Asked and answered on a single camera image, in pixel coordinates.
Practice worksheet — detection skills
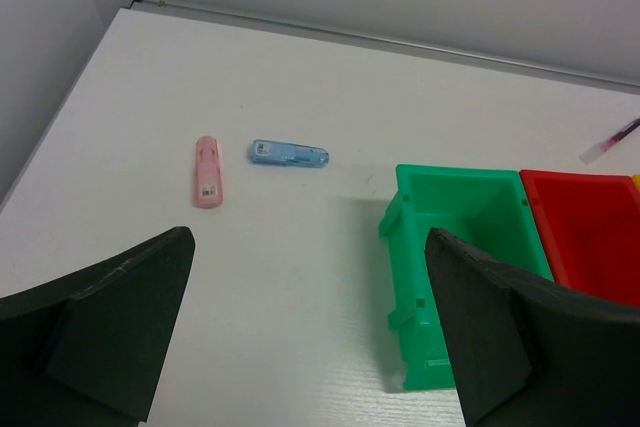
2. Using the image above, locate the red plastic bin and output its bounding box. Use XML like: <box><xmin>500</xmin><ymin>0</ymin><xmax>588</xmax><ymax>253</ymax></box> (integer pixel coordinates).
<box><xmin>520</xmin><ymin>170</ymin><xmax>639</xmax><ymax>307</ymax></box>

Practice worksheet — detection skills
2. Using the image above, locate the pink eraser stick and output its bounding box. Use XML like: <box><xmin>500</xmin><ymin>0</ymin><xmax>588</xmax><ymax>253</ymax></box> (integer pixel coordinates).
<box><xmin>194</xmin><ymin>136</ymin><xmax>223</xmax><ymax>208</ymax></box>

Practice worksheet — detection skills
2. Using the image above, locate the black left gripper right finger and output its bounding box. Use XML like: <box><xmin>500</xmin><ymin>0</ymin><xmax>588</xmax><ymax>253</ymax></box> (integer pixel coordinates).
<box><xmin>425</xmin><ymin>228</ymin><xmax>639</xmax><ymax>426</ymax></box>

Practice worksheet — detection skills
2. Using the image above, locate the dark red ink pen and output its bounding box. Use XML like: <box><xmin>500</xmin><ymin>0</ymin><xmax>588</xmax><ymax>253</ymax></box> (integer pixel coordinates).
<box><xmin>579</xmin><ymin>118</ymin><xmax>640</xmax><ymax>165</ymax></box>

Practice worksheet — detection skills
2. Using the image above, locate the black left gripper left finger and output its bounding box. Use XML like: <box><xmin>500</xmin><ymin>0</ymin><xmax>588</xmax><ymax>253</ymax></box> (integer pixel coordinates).
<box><xmin>1</xmin><ymin>226</ymin><xmax>195</xmax><ymax>426</ymax></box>

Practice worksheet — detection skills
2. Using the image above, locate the yellow plastic bin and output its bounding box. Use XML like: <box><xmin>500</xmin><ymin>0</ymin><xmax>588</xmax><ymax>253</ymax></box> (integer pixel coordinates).
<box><xmin>631</xmin><ymin>174</ymin><xmax>640</xmax><ymax>192</ymax></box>

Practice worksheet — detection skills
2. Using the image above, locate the green plastic bin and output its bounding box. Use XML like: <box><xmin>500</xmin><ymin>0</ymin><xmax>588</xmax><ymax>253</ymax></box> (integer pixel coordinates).
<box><xmin>378</xmin><ymin>164</ymin><xmax>553</xmax><ymax>391</ymax></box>

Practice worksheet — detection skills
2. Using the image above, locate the aluminium frame rail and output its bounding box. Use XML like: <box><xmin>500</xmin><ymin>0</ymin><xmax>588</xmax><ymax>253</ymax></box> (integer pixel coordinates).
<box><xmin>129</xmin><ymin>0</ymin><xmax>639</xmax><ymax>95</ymax></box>

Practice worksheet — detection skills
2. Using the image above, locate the blue eraser stick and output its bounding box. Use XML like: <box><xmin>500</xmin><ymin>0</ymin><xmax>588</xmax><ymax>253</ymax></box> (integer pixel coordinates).
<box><xmin>248</xmin><ymin>139</ymin><xmax>330</xmax><ymax>168</ymax></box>

